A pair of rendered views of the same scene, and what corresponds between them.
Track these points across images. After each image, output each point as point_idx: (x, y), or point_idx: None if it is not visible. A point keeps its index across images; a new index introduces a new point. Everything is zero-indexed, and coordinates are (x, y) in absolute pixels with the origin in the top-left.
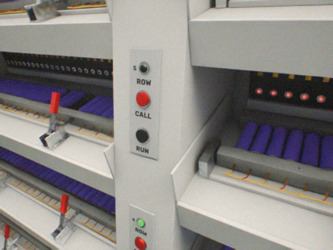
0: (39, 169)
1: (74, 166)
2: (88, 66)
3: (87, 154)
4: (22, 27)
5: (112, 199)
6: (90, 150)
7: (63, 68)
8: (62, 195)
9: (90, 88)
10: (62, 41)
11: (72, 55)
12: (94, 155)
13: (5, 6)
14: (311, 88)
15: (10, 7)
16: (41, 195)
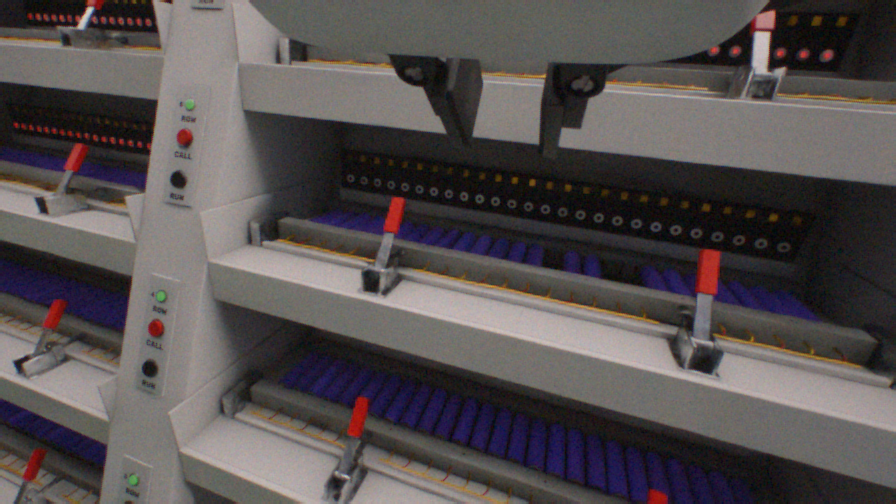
0: (435, 421)
1: (823, 422)
2: (610, 210)
3: (821, 392)
4: (725, 104)
5: (683, 492)
6: (809, 383)
7: (530, 207)
8: (652, 492)
9: (610, 251)
10: (852, 149)
11: (858, 178)
12: (837, 393)
13: (513, 65)
14: None
15: (529, 70)
16: (484, 491)
